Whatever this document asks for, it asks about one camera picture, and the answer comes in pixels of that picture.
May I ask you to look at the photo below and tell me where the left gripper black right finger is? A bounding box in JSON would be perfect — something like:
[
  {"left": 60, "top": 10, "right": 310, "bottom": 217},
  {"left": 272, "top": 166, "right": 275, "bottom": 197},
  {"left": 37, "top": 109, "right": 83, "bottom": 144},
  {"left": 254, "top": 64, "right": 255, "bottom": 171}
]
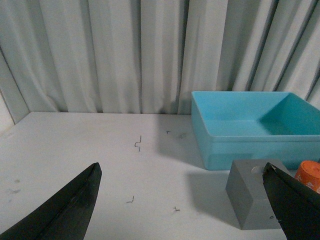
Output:
[{"left": 262, "top": 162, "right": 320, "bottom": 240}]

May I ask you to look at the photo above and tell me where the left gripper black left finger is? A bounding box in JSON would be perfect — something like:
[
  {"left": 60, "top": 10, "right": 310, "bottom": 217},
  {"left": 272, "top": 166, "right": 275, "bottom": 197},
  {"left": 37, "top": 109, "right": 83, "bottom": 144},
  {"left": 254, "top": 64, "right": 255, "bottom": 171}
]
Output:
[{"left": 0, "top": 162, "right": 102, "bottom": 240}]

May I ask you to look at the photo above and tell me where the orange cylinder part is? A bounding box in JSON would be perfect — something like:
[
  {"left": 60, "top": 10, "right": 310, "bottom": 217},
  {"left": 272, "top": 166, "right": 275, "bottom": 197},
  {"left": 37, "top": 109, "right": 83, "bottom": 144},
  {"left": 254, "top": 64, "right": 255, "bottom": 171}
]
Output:
[{"left": 294, "top": 160, "right": 320, "bottom": 194}]

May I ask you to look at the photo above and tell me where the gray block with round hole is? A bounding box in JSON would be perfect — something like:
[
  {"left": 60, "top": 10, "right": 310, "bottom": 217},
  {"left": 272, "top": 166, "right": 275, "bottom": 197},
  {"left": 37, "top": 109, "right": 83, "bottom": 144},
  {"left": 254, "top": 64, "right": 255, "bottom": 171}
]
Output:
[{"left": 225, "top": 159, "right": 289, "bottom": 230}]

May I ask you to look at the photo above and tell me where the blue plastic box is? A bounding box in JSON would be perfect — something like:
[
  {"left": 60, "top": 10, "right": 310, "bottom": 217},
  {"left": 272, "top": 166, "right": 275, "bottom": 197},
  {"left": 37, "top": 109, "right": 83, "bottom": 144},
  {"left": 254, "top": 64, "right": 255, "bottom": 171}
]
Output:
[{"left": 191, "top": 91, "right": 320, "bottom": 170}]

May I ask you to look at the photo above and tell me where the white curtain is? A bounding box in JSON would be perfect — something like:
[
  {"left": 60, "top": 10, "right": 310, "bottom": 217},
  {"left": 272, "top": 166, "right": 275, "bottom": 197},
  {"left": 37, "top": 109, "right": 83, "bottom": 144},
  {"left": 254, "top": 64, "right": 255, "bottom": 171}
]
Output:
[{"left": 0, "top": 0, "right": 320, "bottom": 125}]

